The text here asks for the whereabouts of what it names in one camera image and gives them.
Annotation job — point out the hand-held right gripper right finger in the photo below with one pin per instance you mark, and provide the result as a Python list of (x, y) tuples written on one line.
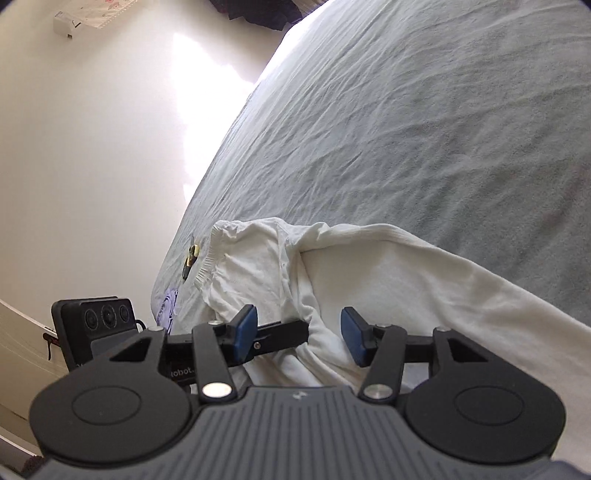
[(353, 337)]

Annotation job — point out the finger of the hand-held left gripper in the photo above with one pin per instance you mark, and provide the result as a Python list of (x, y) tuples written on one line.
[(281, 337)]

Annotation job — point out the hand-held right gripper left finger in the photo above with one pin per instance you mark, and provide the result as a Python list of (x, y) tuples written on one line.
[(244, 332)]

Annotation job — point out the white pants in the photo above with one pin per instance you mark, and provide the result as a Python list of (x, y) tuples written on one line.
[(392, 277)]

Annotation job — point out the lilac cloth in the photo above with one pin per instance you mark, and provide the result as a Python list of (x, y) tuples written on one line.
[(167, 309)]

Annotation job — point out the small yellow black clip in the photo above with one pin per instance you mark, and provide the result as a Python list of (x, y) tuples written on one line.
[(190, 258)]

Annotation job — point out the dark hanging jacket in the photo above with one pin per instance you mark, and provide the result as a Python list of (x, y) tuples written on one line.
[(258, 11)]

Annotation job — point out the white wall fixture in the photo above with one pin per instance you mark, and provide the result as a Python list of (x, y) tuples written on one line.
[(83, 21)]

